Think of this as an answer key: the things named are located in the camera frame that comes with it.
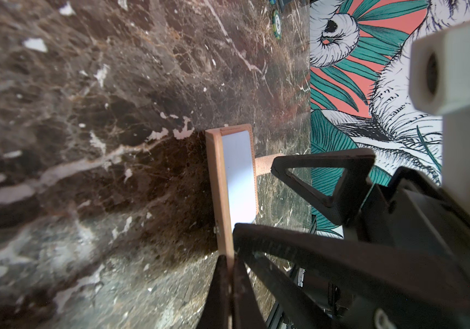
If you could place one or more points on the green poker chip near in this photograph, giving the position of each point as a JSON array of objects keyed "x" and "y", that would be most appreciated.
[{"x": 277, "y": 25}]

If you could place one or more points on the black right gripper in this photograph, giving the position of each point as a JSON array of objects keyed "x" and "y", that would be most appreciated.
[{"x": 421, "y": 280}]

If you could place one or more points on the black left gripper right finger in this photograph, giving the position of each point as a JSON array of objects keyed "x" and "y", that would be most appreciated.
[{"x": 246, "y": 313}]

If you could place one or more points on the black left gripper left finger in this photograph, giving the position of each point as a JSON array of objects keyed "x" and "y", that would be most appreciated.
[{"x": 217, "y": 309}]

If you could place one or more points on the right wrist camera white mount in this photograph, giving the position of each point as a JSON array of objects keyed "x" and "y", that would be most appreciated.
[{"x": 439, "y": 85}]

